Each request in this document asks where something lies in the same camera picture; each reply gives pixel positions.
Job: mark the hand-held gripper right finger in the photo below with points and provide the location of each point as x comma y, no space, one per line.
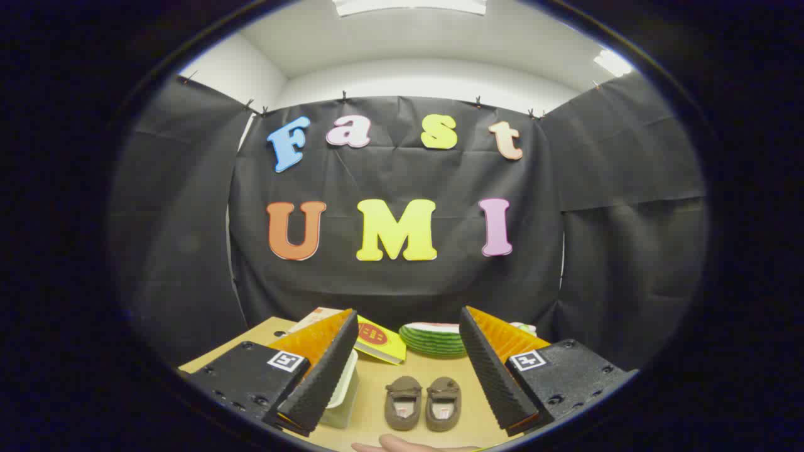
493,376

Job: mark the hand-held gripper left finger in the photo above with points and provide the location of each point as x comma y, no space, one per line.
326,376

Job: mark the brown fuzzy shoe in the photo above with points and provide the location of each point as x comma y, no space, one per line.
402,408
443,408

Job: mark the pink and green plush toy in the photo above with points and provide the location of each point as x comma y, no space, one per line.
525,327

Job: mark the beige book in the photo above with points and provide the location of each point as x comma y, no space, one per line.
309,317

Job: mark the yellow book with red circle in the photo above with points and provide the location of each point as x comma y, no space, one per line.
378,339

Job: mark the watermelon slice plush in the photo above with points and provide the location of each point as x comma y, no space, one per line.
433,340

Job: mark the ceiling light panel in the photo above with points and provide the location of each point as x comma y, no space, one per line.
408,5
612,63

